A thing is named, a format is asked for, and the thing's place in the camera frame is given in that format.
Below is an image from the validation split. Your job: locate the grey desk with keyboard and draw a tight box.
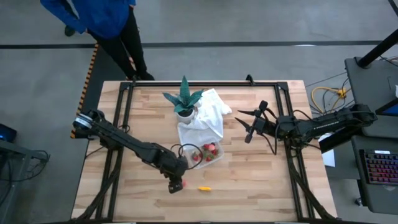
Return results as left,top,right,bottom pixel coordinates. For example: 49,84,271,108
351,135,398,215

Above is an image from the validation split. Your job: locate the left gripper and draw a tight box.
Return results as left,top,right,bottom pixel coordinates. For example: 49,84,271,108
161,155,189,183

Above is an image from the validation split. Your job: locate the clear plastic tupperware container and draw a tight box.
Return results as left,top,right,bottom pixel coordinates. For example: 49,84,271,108
183,140,225,170

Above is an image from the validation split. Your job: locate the white cloth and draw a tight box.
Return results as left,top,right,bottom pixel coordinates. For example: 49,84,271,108
177,88,233,147

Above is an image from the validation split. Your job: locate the grey metal cart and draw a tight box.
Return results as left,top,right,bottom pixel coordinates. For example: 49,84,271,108
0,138,50,224

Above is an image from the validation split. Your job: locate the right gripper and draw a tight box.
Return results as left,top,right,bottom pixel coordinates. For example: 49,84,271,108
234,100,277,144

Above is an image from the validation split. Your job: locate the white paper sheet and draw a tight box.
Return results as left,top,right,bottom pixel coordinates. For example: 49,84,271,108
318,133,336,168

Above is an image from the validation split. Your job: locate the black pole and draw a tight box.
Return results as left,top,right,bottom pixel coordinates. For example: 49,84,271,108
356,28,398,68

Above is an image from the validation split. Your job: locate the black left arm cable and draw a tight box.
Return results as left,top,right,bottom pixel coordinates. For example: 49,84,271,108
170,142,205,170

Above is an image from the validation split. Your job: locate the grey desk with pole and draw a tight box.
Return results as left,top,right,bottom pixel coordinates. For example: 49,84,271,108
344,57,398,139

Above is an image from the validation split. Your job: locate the black ramp with hazard stripes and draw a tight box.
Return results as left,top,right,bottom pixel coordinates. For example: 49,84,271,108
70,43,137,139

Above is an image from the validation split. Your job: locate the blue lit device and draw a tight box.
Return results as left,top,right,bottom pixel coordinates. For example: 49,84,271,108
0,123,18,144

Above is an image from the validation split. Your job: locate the laptop with blue screen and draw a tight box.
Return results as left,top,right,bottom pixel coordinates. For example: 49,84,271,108
374,98,398,118

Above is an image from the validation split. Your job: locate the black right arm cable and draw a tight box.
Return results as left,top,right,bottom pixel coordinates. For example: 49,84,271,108
262,107,312,156

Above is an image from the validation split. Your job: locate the white plant pot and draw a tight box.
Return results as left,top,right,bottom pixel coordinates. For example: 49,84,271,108
176,107,197,124

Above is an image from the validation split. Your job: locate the person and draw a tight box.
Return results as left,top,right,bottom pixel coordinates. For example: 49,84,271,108
39,0,155,82

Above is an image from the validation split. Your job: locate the backlit rainbow keyboard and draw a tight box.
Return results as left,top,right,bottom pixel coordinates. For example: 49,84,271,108
359,149,398,186

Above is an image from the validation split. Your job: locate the yellow cable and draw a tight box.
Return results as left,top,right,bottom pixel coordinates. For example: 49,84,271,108
310,86,348,114

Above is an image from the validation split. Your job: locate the green snake plant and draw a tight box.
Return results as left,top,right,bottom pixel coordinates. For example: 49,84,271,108
163,75,205,113

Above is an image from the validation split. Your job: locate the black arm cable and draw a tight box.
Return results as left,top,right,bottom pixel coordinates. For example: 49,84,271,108
170,142,205,170
262,107,312,156

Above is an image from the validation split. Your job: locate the black aluminium table frame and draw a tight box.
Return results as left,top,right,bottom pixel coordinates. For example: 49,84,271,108
71,74,340,224

